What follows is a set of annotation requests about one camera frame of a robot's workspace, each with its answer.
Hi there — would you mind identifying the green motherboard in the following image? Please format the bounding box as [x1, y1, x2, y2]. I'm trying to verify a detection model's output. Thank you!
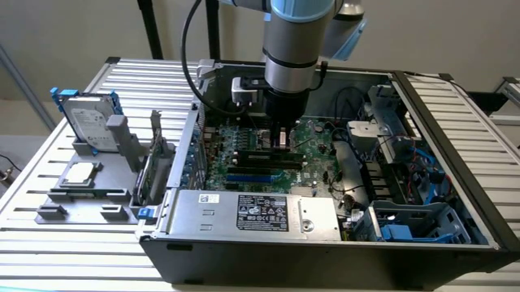
[202, 117, 348, 197]

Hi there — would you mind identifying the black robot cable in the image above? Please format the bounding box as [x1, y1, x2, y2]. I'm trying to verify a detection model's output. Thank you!
[180, 0, 261, 117]

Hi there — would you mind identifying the green graphics card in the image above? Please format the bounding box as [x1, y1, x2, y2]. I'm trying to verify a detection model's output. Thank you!
[133, 109, 172, 208]

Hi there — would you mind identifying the short black wrist cable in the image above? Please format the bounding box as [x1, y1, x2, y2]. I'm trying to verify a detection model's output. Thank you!
[312, 60, 331, 91]

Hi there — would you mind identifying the silver metal drive cage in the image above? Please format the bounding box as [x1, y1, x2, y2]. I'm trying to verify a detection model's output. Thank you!
[364, 84, 424, 164]

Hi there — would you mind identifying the silver power supply unit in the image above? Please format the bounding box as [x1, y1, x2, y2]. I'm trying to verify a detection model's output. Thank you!
[157, 189, 343, 242]

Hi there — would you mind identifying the blue expansion slot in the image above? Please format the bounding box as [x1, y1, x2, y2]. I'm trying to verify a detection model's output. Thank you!
[225, 173, 287, 184]

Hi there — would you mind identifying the blue data wire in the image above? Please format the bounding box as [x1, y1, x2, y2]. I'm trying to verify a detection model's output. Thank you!
[410, 145, 455, 198]

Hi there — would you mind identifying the blue plastic disk bay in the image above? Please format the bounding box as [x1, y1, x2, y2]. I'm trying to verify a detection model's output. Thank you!
[356, 199, 476, 245]

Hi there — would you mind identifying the silver CPU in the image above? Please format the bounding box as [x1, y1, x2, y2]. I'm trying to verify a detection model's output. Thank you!
[66, 162, 98, 184]

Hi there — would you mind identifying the small silver heatsink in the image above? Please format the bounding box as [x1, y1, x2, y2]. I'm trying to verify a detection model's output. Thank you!
[289, 186, 317, 198]

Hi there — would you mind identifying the CPU socket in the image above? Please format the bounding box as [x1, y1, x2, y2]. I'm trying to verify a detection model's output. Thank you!
[243, 117, 275, 150]

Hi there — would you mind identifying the black frame post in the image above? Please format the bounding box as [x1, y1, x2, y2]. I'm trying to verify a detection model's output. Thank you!
[205, 0, 224, 61]
[137, 0, 165, 60]

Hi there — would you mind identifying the hard disk blue bracket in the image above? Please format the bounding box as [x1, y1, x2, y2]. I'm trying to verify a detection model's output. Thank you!
[50, 87, 124, 153]

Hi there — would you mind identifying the black open PC case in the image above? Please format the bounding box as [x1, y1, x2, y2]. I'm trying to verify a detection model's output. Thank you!
[136, 59, 520, 289]

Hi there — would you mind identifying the grey parts rack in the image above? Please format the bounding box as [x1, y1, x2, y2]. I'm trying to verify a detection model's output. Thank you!
[35, 114, 178, 226]

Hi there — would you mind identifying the thin black table cable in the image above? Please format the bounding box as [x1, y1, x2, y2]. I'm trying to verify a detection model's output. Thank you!
[404, 71, 491, 118]

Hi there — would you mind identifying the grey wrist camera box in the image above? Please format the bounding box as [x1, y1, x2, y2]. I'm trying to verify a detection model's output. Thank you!
[231, 77, 269, 108]

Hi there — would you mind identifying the green RAM stick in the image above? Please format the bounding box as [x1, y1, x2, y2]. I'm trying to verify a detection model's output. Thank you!
[61, 189, 124, 196]

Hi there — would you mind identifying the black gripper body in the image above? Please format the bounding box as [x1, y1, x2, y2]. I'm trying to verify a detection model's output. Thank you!
[264, 88, 311, 123]

